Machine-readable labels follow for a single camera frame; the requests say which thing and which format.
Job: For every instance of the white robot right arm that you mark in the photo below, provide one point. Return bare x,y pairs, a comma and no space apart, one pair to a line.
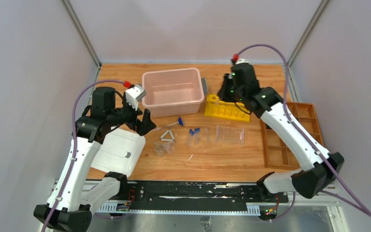
318,166

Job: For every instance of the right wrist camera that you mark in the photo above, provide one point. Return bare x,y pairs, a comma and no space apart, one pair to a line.
240,61

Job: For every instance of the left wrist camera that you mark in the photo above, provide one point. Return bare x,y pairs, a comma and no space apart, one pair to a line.
134,96

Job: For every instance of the pink plastic bin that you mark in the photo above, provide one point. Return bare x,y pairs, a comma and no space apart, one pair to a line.
173,92

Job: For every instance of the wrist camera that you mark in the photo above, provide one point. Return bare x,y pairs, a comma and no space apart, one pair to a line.
134,96
240,61

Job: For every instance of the syringe with blue base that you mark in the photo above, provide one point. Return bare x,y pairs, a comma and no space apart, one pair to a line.
179,122

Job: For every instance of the blue-capped tube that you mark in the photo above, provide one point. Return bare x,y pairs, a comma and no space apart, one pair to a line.
190,137
197,133
186,141
194,137

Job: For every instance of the wooden compartment tray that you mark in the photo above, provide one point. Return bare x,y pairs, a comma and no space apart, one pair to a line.
305,148

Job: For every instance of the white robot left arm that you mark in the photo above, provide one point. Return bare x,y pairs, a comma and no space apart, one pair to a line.
114,127

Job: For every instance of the yellow test tube rack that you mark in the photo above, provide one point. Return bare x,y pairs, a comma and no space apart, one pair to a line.
224,110

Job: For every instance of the clear plastic funnel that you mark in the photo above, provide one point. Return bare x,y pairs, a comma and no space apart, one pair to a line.
169,146

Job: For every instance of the white clay triangle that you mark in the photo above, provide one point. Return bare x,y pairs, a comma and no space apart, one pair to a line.
167,136

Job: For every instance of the white bin lid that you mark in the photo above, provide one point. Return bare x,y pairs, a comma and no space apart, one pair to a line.
120,152

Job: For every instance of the grey bin handle clip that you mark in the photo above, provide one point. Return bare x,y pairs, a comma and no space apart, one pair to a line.
204,86

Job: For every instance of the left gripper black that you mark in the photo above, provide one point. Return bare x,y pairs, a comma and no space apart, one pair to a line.
135,118

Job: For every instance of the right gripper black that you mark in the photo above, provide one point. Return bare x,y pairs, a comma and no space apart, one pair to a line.
221,93

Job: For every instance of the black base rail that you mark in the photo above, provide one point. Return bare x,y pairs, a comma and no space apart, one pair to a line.
193,198

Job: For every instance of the clear well plate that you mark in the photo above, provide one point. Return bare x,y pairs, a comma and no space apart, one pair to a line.
229,135

